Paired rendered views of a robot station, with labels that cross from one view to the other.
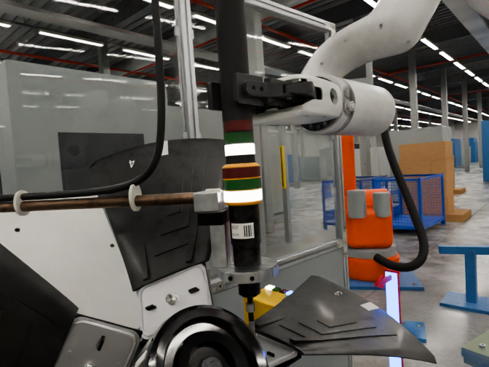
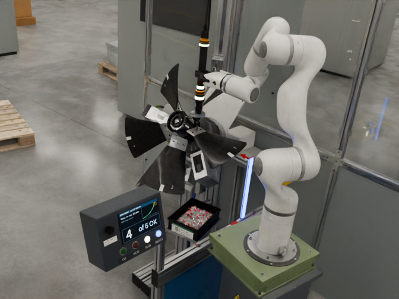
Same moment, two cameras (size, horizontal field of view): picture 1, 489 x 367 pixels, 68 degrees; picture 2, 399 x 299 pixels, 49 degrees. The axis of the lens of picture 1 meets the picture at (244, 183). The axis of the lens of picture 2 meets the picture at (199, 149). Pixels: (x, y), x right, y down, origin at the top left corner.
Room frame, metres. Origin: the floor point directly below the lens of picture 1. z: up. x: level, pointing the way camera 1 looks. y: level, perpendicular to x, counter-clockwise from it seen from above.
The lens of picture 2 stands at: (0.27, -1.96, 2.08)
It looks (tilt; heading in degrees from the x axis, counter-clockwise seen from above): 27 degrees down; 85
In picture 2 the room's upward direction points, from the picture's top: 5 degrees clockwise
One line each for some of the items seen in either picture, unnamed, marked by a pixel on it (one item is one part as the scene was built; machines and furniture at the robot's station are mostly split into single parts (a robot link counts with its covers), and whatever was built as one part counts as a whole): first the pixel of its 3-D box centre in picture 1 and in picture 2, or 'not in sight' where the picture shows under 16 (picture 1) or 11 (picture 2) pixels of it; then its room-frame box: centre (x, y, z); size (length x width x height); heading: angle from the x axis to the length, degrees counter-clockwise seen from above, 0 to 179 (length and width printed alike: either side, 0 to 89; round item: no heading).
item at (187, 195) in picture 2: not in sight; (183, 229); (0.40, 0.17, 0.46); 0.09 x 0.05 x 0.91; 132
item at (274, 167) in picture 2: not in sight; (277, 180); (0.67, -0.65, 1.31); 0.19 x 0.12 x 0.24; 14
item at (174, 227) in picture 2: not in sight; (194, 219); (0.42, -0.26, 0.85); 0.22 x 0.17 x 0.07; 56
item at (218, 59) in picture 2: not in sight; (217, 63); (0.56, 0.61, 1.37); 0.10 x 0.07 x 0.09; 77
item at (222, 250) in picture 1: (236, 232); (199, 104); (0.42, 0.01, 1.32); 0.09 x 0.07 x 0.10; 77
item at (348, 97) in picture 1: (324, 105); (228, 84); (0.53, -0.12, 1.48); 0.09 x 0.03 x 0.08; 42
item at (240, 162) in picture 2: not in sight; (241, 153); (0.75, 0.46, 0.85); 0.36 x 0.24 x 0.03; 132
